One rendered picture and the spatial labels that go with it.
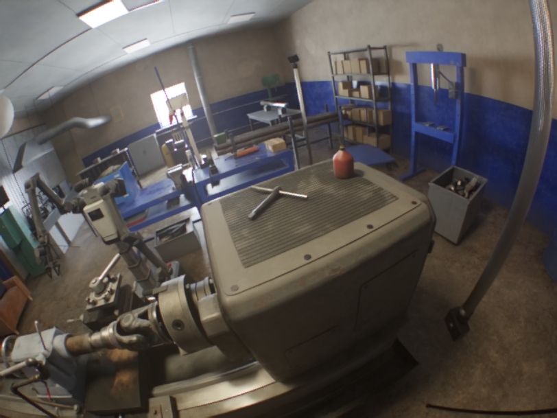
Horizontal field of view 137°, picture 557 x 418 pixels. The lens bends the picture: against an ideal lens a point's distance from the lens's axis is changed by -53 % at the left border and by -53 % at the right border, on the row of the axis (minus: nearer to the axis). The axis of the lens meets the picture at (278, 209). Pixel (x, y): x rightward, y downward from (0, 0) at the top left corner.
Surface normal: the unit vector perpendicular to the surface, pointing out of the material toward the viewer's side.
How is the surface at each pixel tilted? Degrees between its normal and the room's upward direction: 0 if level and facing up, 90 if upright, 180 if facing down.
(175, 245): 90
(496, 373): 0
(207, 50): 90
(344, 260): 45
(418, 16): 90
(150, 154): 90
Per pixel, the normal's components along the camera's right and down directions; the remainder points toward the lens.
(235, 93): 0.36, 0.44
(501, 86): -0.91, 0.36
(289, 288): 0.12, -0.26
